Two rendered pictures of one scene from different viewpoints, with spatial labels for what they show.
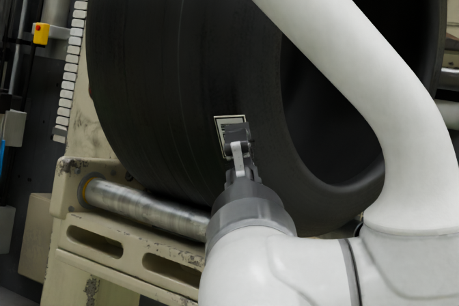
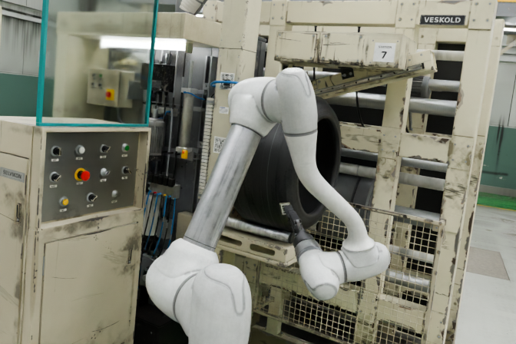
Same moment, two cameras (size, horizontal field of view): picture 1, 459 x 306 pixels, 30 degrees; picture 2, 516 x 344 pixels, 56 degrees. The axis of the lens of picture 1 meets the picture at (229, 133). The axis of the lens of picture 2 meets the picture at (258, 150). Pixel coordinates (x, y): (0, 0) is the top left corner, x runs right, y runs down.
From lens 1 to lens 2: 0.91 m
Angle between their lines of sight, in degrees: 10
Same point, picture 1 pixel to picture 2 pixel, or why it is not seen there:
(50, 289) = not seen: hidden behind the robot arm
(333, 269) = (338, 262)
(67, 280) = not seen: hidden behind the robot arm
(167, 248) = (259, 242)
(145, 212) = (248, 229)
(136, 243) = (247, 240)
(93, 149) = not seen: hidden behind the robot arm
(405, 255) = (355, 257)
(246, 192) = (304, 236)
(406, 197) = (355, 242)
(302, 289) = (331, 269)
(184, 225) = (264, 233)
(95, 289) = (223, 253)
